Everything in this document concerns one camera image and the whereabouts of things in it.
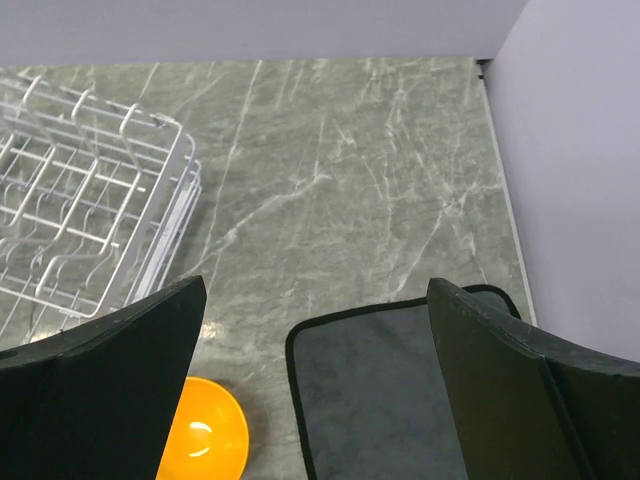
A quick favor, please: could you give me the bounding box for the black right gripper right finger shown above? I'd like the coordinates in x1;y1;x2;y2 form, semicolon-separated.
427;278;639;479

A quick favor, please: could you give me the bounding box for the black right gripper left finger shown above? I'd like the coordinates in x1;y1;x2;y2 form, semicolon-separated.
1;276;207;479

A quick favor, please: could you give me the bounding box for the orange bowl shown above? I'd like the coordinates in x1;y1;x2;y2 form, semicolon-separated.
156;376;250;480

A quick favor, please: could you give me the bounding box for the dark grey drying mat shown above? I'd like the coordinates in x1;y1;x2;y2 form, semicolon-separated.
285;284;524;480

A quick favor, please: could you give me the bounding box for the white wire dish rack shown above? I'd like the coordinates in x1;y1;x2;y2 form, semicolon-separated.
1;68;200;319

